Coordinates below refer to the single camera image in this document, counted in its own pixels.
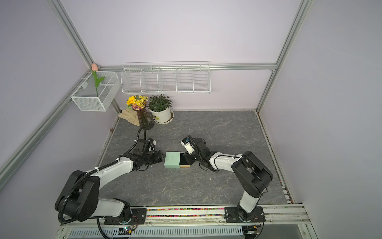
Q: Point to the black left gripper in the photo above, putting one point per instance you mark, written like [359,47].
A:
[158,157]

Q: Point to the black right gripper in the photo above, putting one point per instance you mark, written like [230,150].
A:
[186,156]

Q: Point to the mint green jewelry box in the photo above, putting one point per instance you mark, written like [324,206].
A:
[176,160]

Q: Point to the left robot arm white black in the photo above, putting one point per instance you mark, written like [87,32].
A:
[79,200]

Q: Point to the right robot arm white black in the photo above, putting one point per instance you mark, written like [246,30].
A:
[250,171]

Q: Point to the dark glass vase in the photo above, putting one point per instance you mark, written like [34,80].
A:
[145,118]

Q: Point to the white plant pot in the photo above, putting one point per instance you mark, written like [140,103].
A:
[163,117]

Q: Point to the green potted plant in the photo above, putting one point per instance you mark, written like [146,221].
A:
[159,103]

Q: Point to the yellow flower bouquet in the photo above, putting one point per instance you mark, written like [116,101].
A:
[137,102]

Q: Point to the small white mesh basket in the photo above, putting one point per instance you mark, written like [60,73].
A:
[85,95]

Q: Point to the white vent grille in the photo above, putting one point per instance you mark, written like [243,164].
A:
[174,232]

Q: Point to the pink artificial tulip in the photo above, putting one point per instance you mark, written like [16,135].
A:
[97,80]

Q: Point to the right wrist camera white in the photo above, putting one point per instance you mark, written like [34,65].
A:
[186,143]

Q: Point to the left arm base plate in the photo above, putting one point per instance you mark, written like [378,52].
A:
[128,217]

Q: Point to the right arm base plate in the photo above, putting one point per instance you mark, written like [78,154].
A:
[239,215]

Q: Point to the long white wire basket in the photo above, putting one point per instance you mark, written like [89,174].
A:
[166,77]

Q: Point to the aluminium front rail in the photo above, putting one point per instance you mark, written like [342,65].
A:
[212,215]

